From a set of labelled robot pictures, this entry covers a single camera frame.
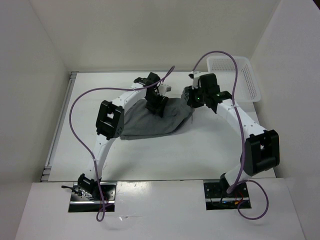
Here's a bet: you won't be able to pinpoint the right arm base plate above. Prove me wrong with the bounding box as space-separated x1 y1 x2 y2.
203 180 252 211

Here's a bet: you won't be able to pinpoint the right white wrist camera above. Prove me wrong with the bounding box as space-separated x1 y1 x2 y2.
188 71 202 89

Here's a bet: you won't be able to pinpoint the grey shorts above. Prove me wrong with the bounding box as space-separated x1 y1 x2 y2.
120 93 194 141

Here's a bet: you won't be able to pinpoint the white plastic basket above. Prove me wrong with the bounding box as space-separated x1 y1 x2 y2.
206 55 261 103

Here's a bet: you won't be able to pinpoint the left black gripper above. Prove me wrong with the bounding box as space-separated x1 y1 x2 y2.
144 92 169 118

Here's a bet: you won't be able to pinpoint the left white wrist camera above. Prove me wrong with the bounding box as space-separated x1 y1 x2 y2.
158 84 172 95

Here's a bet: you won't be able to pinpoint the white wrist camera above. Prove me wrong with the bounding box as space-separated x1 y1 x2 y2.
158 84 172 95
188 71 202 89

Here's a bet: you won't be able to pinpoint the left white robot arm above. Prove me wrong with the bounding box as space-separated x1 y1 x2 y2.
77 72 171 200

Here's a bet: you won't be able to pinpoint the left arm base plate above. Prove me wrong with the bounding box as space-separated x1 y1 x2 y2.
68 182 117 213

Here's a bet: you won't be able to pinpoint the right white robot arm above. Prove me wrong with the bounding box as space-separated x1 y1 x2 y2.
184 71 280 197

